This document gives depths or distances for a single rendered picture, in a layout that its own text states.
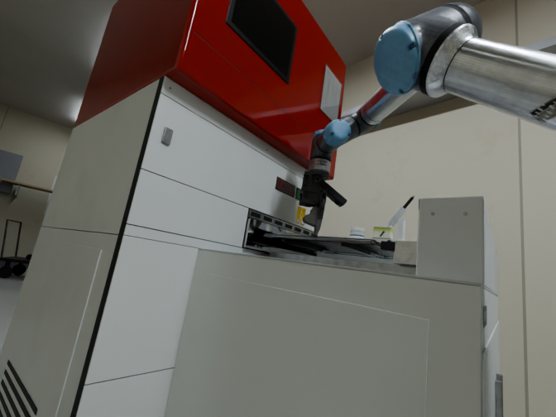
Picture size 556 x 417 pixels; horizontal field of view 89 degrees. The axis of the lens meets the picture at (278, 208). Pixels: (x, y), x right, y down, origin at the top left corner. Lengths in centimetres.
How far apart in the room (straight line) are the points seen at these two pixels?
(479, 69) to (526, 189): 200
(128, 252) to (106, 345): 19
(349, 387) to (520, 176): 219
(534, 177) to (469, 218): 199
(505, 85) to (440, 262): 28
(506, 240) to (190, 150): 213
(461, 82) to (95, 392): 88
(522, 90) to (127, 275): 77
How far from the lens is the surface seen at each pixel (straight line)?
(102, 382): 78
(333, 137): 90
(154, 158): 75
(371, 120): 95
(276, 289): 60
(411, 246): 75
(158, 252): 75
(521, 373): 244
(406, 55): 58
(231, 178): 88
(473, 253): 54
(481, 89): 56
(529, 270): 241
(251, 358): 65
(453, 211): 56
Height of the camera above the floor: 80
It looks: 12 degrees up
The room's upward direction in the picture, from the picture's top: 9 degrees clockwise
